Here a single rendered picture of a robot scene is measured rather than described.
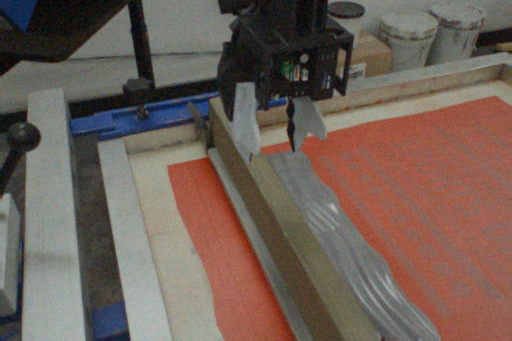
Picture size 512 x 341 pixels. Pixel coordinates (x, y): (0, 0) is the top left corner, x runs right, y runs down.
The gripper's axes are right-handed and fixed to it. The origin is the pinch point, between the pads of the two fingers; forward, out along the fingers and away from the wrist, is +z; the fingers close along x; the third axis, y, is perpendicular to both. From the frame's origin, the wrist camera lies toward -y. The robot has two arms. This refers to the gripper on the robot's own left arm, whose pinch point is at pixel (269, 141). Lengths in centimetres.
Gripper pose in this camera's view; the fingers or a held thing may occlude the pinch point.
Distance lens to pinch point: 48.3
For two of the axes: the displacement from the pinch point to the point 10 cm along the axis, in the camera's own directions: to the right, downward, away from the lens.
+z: -0.1, 7.9, 6.1
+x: 9.4, -2.1, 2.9
